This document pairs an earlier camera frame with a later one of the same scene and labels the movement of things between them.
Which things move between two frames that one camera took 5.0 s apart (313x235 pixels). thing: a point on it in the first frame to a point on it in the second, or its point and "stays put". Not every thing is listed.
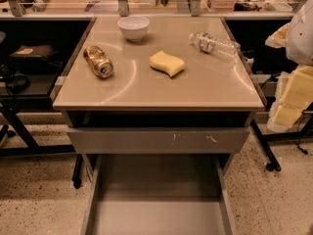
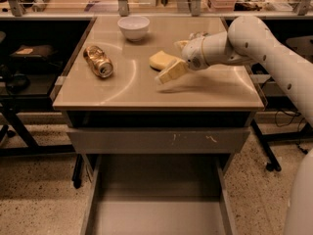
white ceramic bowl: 134,27 stays put
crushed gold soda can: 96,59 stays put
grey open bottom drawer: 157,194 stays put
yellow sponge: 166,63 stays put
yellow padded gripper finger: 292,95 to 176,69
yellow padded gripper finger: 279,38 to 181,43
